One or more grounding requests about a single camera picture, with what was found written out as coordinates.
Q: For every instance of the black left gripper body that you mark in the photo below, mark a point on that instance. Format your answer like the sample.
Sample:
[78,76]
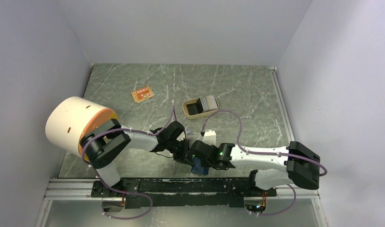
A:
[177,147]

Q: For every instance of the large white cylinder roll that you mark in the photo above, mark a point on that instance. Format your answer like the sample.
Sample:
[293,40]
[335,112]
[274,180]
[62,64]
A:
[72,119]

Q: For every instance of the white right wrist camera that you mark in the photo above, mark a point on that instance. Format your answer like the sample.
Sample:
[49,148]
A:
[209,137]

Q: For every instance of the beige oval card tray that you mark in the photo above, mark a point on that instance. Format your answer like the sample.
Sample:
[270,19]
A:
[191,110]

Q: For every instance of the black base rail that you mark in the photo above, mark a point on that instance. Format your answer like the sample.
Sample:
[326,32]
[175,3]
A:
[135,193]

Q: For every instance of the stack of cards in tray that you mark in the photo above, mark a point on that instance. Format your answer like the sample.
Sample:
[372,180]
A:
[208,103]

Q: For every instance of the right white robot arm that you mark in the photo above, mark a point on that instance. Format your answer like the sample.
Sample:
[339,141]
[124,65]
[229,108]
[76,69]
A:
[294,163]

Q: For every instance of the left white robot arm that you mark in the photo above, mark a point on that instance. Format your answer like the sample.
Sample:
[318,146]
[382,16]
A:
[102,145]

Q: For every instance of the aluminium frame rail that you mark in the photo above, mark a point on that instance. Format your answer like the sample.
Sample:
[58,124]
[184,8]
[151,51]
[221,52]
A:
[67,203]

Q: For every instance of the blue leather card holder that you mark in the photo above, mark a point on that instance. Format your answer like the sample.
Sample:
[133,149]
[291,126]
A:
[198,168]

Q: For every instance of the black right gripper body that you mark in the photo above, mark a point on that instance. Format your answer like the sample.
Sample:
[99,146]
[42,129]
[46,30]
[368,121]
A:
[207,163]

